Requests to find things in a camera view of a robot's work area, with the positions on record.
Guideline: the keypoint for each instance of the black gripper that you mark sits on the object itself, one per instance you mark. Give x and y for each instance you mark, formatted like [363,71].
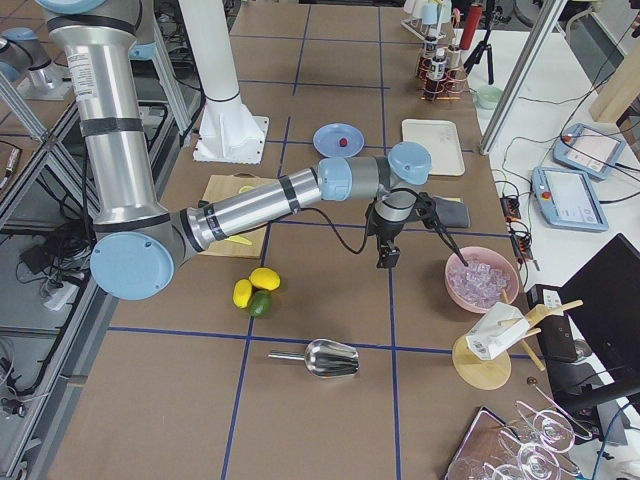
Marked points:
[389,231]

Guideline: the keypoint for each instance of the blue plastic plate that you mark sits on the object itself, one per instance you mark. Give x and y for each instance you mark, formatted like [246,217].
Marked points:
[326,140]

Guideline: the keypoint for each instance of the blue teach pendant far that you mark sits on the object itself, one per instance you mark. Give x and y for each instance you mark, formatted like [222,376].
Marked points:
[592,151]

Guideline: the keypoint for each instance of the wooden stand with round base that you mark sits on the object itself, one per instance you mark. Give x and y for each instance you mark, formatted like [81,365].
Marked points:
[492,374]

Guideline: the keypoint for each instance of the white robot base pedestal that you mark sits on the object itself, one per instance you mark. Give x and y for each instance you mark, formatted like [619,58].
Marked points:
[228,132]

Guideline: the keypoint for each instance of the green lime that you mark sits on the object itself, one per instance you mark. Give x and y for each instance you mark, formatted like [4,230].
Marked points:
[260,303]

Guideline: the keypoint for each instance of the blue teach pendant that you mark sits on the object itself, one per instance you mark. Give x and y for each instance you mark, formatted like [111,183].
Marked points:
[566,199]
[592,151]

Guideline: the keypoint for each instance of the yellow plastic knife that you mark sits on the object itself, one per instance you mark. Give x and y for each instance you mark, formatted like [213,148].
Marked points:
[240,240]

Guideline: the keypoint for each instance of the copper wire bottle rack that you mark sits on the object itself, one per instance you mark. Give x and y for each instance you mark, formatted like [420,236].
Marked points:
[440,70]

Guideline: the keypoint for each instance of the whole lemon lower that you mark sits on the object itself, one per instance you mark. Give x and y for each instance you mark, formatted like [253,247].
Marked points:
[242,293]

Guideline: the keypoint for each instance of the whole lemon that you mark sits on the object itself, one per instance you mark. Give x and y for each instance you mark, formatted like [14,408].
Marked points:
[242,293]
[265,278]

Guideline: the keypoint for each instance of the cream bear tray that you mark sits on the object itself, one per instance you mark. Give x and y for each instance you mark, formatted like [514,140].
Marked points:
[440,139]

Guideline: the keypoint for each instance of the wooden cutting board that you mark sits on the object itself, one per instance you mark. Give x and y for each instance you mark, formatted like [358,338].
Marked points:
[221,187]

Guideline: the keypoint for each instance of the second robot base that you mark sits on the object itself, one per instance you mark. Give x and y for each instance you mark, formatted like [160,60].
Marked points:
[23,56]

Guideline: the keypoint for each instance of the black mini tripod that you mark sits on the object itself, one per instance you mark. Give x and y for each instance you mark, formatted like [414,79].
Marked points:
[484,47]

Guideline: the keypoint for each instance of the aluminium frame post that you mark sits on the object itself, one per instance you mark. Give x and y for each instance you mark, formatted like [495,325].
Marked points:
[541,29]

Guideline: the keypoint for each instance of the white carton on stand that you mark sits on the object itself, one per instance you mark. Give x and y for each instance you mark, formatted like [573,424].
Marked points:
[497,330]

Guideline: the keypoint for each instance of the pink bowl of ice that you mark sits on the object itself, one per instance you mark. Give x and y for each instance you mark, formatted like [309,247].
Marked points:
[479,278]

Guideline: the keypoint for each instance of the black monitor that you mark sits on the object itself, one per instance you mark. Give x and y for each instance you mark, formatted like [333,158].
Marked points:
[608,285]

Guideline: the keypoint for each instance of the whole lemon upper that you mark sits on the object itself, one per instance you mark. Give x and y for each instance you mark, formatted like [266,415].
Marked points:
[265,278]

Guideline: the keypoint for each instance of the white wire cup rack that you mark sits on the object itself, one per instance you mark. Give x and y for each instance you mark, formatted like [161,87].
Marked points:
[427,17]

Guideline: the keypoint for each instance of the grey folded cloth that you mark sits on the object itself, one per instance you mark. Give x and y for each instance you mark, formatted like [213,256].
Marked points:
[452,213]

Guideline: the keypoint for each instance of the clear glass cups tray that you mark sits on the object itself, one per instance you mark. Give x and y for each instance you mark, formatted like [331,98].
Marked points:
[533,445]

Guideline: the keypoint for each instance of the green bowl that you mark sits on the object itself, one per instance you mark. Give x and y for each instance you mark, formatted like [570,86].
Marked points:
[488,97]

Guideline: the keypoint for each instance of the red cylinder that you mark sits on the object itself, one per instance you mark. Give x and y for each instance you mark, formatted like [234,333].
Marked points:
[472,20]

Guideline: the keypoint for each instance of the blue teach pendant near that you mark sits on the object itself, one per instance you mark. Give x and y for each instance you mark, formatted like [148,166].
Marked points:
[566,199]

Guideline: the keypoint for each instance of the metal ice scoop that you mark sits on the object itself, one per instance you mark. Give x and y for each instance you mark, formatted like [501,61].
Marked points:
[324,358]

